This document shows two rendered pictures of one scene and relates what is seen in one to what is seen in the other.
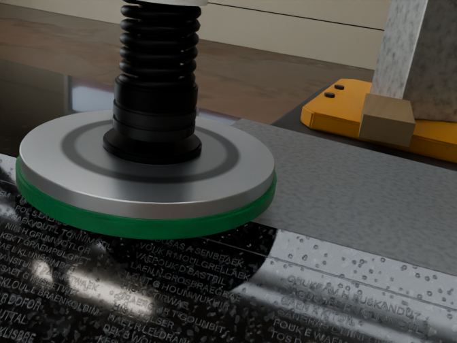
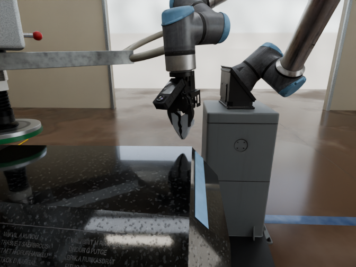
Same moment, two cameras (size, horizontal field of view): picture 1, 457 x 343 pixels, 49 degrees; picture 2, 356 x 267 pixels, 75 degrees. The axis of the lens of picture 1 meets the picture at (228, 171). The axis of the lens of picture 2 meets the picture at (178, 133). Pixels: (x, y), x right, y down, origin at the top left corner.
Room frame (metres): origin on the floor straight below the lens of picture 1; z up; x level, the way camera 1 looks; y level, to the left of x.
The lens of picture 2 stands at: (1.27, 0.44, 1.15)
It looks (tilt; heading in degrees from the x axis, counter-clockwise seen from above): 18 degrees down; 165
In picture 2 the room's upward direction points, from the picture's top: straight up
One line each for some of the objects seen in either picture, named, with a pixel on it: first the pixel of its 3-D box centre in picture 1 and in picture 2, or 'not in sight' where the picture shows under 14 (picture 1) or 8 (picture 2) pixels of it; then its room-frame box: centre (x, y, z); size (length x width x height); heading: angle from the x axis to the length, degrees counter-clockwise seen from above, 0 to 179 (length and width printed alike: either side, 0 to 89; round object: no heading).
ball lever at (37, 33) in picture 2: not in sight; (30, 35); (0.29, 0.17, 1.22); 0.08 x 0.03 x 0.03; 109
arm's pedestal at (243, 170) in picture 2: not in sight; (231, 166); (-0.04, 1.17, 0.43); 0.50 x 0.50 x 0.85; 73
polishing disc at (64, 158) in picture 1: (152, 152); (5, 128); (0.40, 0.07, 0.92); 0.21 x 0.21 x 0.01
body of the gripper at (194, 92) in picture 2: not in sight; (183, 91); (0.58, 0.64, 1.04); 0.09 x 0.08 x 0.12; 133
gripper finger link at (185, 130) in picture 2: not in sight; (189, 124); (0.59, 0.66, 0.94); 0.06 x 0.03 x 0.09; 133
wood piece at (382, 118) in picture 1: (385, 118); not in sight; (1.04, -0.32, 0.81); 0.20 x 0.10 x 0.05; 167
